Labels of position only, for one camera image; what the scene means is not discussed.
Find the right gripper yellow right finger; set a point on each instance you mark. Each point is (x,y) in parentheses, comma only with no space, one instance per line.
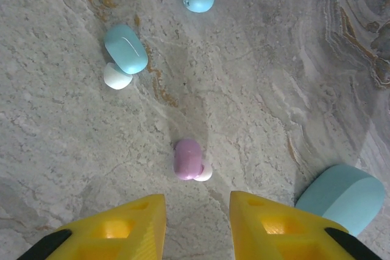
(274,232)

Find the light blue earbud charging case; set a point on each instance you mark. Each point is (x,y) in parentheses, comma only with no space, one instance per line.
(341,196)

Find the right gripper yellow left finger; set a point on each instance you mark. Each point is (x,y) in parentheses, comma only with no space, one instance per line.
(122,235)

